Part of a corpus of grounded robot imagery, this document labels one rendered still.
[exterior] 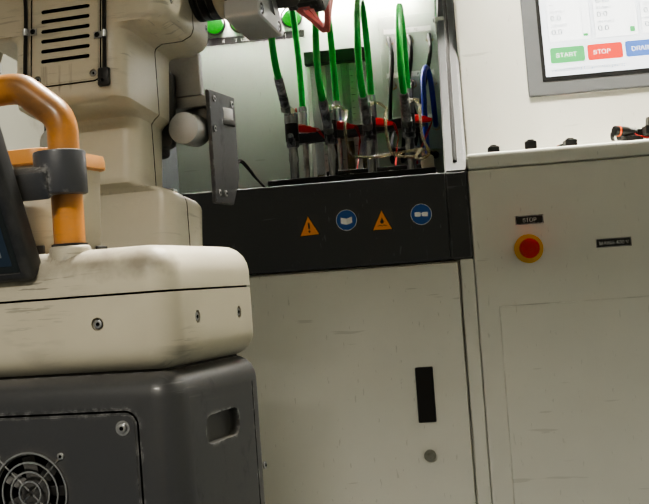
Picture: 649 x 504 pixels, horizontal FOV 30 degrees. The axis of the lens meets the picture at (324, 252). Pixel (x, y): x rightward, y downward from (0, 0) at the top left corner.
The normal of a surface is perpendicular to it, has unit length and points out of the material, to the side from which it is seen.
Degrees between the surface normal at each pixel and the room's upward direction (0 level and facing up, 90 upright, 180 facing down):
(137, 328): 90
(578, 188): 90
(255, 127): 90
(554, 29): 76
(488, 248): 90
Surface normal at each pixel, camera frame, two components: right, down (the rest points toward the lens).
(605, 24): -0.14, -0.25
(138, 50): 0.96, -0.07
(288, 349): -0.12, -0.02
